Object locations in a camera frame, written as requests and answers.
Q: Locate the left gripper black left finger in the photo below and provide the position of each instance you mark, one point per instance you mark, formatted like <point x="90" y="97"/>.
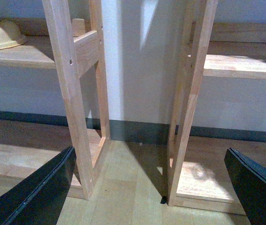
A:
<point x="39" y="198"/>

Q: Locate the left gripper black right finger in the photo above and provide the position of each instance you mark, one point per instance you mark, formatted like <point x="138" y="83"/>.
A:
<point x="248" y="179"/>

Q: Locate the left wooden shelf unit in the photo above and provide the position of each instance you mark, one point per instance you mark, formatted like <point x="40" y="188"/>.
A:
<point x="53" y="91"/>

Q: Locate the wooden shelf unit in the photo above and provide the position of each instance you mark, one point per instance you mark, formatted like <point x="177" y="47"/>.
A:
<point x="53" y="91"/>
<point x="197" y="175"/>

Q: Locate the right wooden shelf unit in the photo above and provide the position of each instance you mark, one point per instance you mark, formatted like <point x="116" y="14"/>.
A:
<point x="197" y="175"/>

